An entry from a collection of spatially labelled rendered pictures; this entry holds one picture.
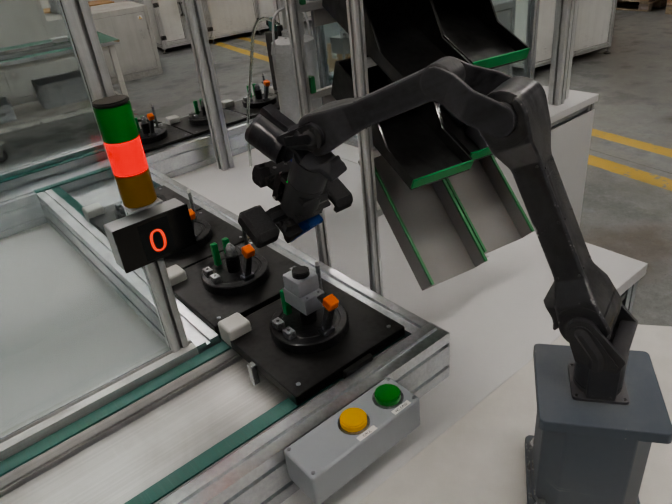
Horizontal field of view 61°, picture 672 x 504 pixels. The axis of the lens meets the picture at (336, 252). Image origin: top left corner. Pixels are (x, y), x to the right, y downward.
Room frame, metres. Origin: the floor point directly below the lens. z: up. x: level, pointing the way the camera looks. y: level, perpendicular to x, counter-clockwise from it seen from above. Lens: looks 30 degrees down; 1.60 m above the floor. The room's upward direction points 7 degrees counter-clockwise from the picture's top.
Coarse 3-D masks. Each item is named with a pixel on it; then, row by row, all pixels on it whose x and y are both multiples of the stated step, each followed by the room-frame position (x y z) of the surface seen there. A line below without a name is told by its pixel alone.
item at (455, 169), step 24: (336, 72) 1.09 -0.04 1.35; (336, 96) 1.10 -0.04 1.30; (408, 120) 1.06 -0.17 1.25; (432, 120) 1.04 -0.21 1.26; (384, 144) 0.96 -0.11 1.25; (408, 144) 1.00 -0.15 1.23; (432, 144) 1.00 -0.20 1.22; (456, 144) 0.98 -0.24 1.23; (408, 168) 0.94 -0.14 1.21; (432, 168) 0.94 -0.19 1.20; (456, 168) 0.93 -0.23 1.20
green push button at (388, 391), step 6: (384, 384) 0.66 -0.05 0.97; (390, 384) 0.66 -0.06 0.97; (378, 390) 0.65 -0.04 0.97; (384, 390) 0.65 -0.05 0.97; (390, 390) 0.65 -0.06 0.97; (396, 390) 0.65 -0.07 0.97; (378, 396) 0.64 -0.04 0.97; (384, 396) 0.64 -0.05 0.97; (390, 396) 0.64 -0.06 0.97; (396, 396) 0.63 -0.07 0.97; (378, 402) 0.63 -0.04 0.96; (384, 402) 0.63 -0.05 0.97; (390, 402) 0.63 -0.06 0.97; (396, 402) 0.63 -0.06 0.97
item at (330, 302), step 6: (324, 294) 0.79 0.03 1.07; (330, 294) 0.78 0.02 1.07; (324, 300) 0.76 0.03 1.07; (330, 300) 0.76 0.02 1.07; (336, 300) 0.76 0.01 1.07; (324, 306) 0.77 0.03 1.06; (330, 306) 0.75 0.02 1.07; (336, 306) 0.76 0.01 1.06; (324, 312) 0.77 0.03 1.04; (330, 312) 0.77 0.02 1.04; (324, 318) 0.77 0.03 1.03; (330, 318) 0.77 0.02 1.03; (324, 324) 0.78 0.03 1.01; (330, 324) 0.78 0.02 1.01; (324, 330) 0.78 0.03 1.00
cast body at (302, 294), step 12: (288, 276) 0.83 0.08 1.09; (300, 276) 0.81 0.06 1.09; (312, 276) 0.82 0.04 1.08; (288, 288) 0.82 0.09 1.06; (300, 288) 0.80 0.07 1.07; (312, 288) 0.82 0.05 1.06; (288, 300) 0.83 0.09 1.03; (300, 300) 0.80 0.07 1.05; (312, 300) 0.80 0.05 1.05; (312, 312) 0.80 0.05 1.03
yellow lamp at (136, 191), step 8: (136, 176) 0.79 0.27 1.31; (144, 176) 0.80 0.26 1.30; (120, 184) 0.79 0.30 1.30; (128, 184) 0.78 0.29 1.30; (136, 184) 0.79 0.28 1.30; (144, 184) 0.79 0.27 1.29; (152, 184) 0.81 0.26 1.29; (120, 192) 0.79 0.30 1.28; (128, 192) 0.78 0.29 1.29; (136, 192) 0.79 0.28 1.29; (144, 192) 0.79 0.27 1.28; (152, 192) 0.80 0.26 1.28; (128, 200) 0.79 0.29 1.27; (136, 200) 0.78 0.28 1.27; (144, 200) 0.79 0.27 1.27; (152, 200) 0.80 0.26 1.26
